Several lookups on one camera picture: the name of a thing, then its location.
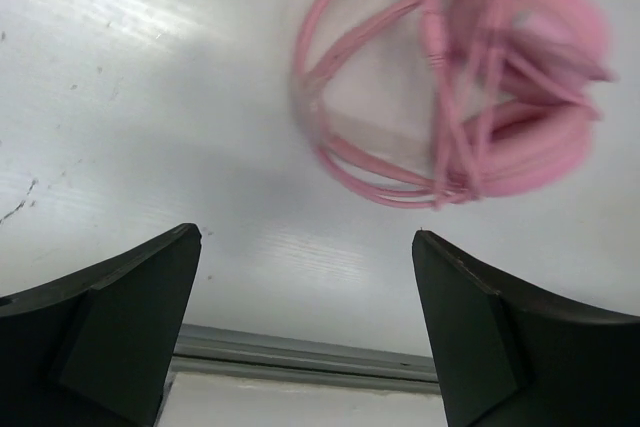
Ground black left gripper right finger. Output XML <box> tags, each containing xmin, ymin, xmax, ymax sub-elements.
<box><xmin>412</xmin><ymin>231</ymin><xmax>639</xmax><ymax>426</ymax></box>

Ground pink headphones with cable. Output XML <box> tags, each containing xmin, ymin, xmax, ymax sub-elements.
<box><xmin>292</xmin><ymin>0</ymin><xmax>614</xmax><ymax>208</ymax></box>

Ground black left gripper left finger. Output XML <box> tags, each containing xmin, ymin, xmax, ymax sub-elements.
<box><xmin>1</xmin><ymin>224</ymin><xmax>201</xmax><ymax>426</ymax></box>

